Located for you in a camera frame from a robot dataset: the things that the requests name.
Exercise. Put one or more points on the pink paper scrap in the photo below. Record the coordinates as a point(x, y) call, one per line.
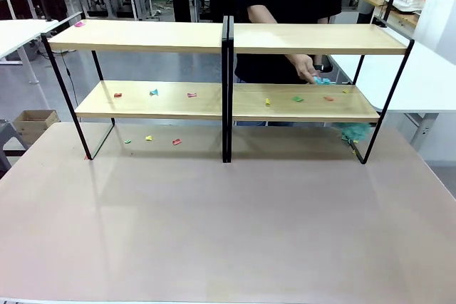
point(79, 24)
point(192, 95)

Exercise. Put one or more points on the person's right hand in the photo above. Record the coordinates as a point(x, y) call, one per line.
point(306, 68)

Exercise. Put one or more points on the small teal duster piece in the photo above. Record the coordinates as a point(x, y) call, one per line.
point(323, 81)

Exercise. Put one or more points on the large cardboard box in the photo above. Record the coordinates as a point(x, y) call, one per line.
point(35, 124)

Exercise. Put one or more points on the teal fluffy duster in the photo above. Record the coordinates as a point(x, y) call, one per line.
point(352, 132)

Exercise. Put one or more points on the person's right forearm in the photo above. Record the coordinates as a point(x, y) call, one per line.
point(262, 15)

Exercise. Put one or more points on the orange paper scrap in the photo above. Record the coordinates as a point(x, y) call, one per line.
point(328, 98)

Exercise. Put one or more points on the wooden shelf unit black frame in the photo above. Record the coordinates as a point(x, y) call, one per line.
point(142, 35)
point(320, 38)

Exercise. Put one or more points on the teal paper scrap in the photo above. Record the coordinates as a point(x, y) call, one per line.
point(154, 93)

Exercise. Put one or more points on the wooden background table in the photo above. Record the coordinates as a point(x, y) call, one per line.
point(392, 6)

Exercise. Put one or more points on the black wrist watch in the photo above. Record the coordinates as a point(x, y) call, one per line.
point(318, 67)

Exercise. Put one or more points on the black chair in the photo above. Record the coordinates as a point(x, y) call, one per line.
point(327, 63)

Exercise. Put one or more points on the white side table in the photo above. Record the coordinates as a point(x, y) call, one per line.
point(409, 79)
point(21, 40)

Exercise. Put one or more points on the grey metal stool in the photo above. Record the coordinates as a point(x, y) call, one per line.
point(9, 140)

